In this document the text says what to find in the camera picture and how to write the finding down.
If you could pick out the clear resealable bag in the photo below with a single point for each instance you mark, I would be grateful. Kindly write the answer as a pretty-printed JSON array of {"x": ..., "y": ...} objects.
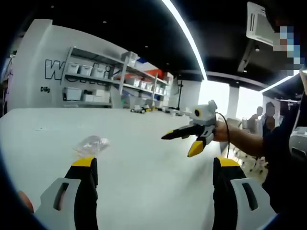
[{"x": 92, "y": 145}]

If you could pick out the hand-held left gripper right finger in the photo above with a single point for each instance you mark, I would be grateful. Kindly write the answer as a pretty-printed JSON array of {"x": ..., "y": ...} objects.
[{"x": 225, "y": 203}]

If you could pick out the person's left hand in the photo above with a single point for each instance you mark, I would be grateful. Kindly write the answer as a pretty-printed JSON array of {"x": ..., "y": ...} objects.
[{"x": 26, "y": 201}]

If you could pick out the ceiling light bar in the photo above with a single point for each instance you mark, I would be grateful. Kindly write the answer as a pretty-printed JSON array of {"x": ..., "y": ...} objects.
[{"x": 278, "y": 82}]

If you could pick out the long bright ceiling light strip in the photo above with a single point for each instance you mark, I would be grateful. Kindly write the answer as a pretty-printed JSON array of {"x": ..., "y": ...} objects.
[{"x": 189, "y": 40}]

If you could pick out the black tripod stand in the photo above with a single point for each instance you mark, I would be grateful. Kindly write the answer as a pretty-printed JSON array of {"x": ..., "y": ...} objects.
[{"x": 180, "y": 95}]

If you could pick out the row of white storage bins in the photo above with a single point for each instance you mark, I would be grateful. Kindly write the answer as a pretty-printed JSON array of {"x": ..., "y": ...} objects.
[{"x": 85, "y": 70}]

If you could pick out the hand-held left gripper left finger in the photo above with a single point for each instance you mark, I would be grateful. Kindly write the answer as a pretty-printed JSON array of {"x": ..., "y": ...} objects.
[{"x": 84, "y": 203}]

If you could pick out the grey metal shelf rack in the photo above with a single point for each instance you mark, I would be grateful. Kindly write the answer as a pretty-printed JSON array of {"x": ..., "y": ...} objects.
[{"x": 84, "y": 77}]

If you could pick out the large white storage bin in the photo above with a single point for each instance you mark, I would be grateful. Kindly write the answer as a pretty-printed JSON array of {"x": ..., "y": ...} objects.
[{"x": 73, "y": 94}]

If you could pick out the person's right hand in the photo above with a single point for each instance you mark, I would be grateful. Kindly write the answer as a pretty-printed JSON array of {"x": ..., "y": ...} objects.
[{"x": 221, "y": 131}]

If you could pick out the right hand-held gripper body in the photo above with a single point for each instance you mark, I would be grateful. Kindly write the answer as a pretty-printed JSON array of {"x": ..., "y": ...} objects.
[{"x": 206, "y": 117}]

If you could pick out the person's arm, dark sleeve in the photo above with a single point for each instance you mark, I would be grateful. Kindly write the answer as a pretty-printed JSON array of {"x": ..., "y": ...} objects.
[{"x": 285, "y": 172}]

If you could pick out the white ceiling air conditioner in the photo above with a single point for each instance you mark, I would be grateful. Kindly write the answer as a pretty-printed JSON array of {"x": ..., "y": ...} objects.
[{"x": 257, "y": 26}]

